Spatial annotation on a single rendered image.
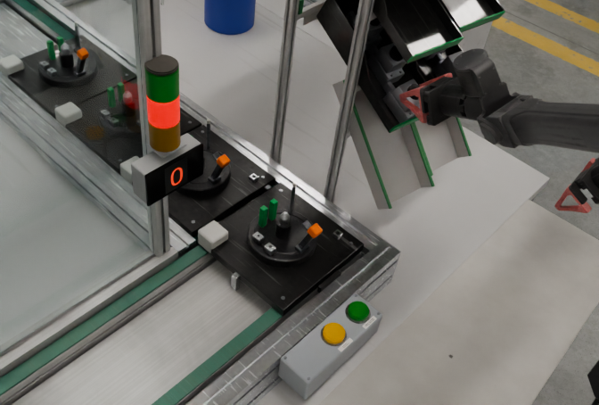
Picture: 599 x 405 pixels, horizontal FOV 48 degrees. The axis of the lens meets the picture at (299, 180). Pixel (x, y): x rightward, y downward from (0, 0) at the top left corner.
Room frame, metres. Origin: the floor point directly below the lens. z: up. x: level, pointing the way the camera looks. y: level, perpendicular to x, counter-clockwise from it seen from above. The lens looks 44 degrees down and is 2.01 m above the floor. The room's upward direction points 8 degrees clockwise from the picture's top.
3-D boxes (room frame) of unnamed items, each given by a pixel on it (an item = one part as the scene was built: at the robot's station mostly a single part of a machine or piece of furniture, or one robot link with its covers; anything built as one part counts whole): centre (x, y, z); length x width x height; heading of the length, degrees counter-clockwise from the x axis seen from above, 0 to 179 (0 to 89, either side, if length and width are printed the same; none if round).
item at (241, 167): (1.06, 0.22, 1.01); 0.24 x 0.24 x 0.13; 53
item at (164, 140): (0.82, 0.23, 1.28); 0.05 x 0.05 x 0.05
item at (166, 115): (0.82, 0.23, 1.33); 0.05 x 0.05 x 0.05
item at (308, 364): (0.71, -0.10, 0.93); 0.21 x 0.07 x 0.06; 143
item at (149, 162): (0.82, 0.23, 1.29); 0.12 x 0.05 x 0.25; 143
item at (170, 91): (0.82, 0.23, 1.38); 0.05 x 0.05 x 0.05
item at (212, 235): (0.89, 0.15, 0.97); 0.05 x 0.05 x 0.04; 53
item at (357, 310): (0.76, -0.14, 0.96); 0.04 x 0.04 x 0.02
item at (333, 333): (0.71, -0.10, 0.96); 0.04 x 0.04 x 0.02
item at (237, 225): (0.90, 0.02, 0.96); 0.24 x 0.24 x 0.02; 53
